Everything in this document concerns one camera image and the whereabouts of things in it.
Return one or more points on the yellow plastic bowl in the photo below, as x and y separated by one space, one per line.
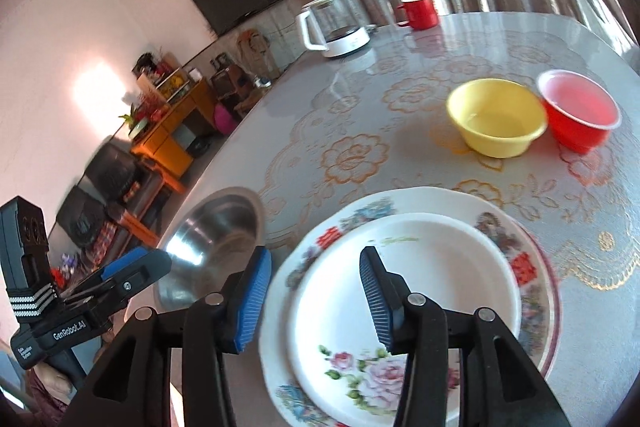
495 142

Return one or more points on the potted green plant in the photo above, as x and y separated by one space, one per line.
134 122

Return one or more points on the white plate with pink roses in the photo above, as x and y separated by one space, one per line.
440 267

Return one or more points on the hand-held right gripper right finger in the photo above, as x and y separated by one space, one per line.
377 302

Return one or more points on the small shelf with ornaments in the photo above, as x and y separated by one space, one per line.
172 82

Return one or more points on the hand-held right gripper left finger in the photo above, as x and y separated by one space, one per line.
250 302

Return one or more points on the orange wooden cabinet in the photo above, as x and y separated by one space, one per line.
165 142

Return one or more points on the stainless steel bowl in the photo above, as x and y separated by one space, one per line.
215 232

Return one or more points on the black speaker box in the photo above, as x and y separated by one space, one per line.
227 79

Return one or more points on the scalloped plate red blue print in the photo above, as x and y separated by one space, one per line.
440 202

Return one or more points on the wooden chair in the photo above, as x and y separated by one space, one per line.
252 44

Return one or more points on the black armchair with wooden frame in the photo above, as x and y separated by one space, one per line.
110 167

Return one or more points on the pink bag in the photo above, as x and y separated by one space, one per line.
225 119

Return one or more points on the white electric glass kettle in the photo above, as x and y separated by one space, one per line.
345 44

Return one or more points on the person's left forearm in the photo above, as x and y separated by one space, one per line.
47 389

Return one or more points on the red plastic bowl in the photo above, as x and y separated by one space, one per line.
575 132

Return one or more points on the red mug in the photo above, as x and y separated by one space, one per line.
422 14

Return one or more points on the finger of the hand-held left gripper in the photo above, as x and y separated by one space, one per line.
147 269
125 262

